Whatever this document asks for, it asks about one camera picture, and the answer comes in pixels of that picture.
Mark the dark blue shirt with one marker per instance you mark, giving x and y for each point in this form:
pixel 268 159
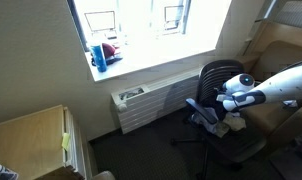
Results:
pixel 220 112

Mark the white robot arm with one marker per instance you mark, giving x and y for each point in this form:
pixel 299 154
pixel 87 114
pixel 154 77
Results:
pixel 284 85

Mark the light blue shirt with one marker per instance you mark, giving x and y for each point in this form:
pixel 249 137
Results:
pixel 204 120

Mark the black slatted office chair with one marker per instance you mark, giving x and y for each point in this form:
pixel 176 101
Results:
pixel 217 71

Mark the radiator control panel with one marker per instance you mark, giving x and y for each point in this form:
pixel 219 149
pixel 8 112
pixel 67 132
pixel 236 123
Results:
pixel 131 94

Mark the white windowsill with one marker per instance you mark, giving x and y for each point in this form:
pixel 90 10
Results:
pixel 151 60

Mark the white radiator knob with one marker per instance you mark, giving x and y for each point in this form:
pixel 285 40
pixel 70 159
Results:
pixel 122 107

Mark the maroon round object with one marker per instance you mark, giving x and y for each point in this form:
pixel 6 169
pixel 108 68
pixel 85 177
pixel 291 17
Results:
pixel 108 50

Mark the bright window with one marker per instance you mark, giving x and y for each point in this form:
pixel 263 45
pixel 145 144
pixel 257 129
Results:
pixel 141 20

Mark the beige crumpled cloth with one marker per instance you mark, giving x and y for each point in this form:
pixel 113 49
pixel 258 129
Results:
pixel 236 122

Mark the tan rounded object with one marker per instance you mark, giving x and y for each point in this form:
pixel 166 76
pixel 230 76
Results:
pixel 102 176

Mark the yellow sticky note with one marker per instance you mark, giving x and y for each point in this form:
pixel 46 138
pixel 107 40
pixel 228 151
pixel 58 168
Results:
pixel 65 141

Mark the light wood drawer cabinet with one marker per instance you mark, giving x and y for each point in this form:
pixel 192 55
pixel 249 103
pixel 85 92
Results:
pixel 27 143

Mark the wooden furniture with ledge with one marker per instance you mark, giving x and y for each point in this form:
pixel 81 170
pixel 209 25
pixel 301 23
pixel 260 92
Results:
pixel 284 31

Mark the red white object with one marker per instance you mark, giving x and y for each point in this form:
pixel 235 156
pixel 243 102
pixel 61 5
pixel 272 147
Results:
pixel 2 173

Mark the white wall radiator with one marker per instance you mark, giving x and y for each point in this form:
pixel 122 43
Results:
pixel 151 103

